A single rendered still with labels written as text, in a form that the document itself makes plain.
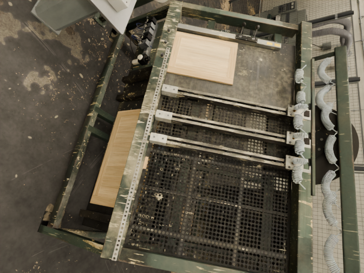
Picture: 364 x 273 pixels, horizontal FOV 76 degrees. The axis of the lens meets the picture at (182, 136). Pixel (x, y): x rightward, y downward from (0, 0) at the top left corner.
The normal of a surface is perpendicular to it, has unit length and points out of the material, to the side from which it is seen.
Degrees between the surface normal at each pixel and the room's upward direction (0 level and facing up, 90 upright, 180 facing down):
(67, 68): 0
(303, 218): 56
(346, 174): 90
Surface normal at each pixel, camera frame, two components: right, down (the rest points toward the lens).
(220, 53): 0.07, -0.32
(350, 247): -0.50, -0.38
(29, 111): 0.85, -0.02
